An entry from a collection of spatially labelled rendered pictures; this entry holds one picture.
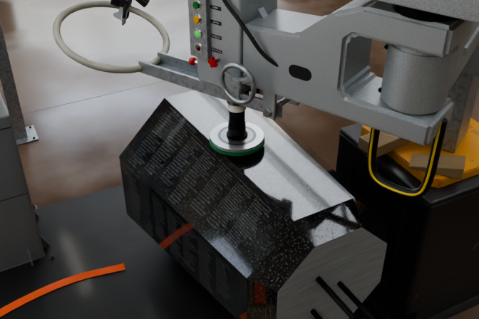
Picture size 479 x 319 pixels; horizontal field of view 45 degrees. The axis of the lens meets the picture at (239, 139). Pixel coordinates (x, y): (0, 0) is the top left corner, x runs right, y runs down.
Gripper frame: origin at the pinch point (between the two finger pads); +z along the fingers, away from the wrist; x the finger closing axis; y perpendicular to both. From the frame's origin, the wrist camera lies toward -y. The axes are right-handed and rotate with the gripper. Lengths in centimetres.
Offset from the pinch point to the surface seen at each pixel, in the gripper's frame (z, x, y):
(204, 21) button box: -50, 60, -38
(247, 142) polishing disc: -5, 64, -66
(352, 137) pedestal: 3, 33, -112
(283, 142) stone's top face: -3, 55, -80
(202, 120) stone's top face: 9, 43, -46
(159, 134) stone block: 23, 43, -30
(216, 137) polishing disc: -2, 62, -54
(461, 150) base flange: -14, 43, -152
